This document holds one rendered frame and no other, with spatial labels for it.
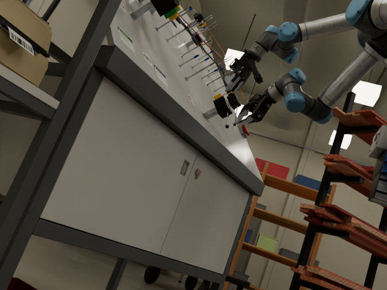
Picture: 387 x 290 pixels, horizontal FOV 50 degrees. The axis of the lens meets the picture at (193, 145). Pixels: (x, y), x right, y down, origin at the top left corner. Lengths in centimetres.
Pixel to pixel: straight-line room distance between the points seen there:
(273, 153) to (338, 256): 313
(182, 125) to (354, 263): 1024
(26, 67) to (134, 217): 59
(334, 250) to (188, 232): 984
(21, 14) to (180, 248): 99
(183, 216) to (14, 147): 67
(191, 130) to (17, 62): 65
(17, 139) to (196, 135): 58
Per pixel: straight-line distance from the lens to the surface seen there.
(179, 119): 134
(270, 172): 693
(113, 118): 117
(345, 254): 1138
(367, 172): 433
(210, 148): 152
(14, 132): 122
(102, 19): 106
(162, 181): 140
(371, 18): 155
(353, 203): 1157
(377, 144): 164
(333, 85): 172
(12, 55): 96
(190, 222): 161
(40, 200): 107
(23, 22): 101
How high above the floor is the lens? 46
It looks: 13 degrees up
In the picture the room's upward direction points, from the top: 21 degrees clockwise
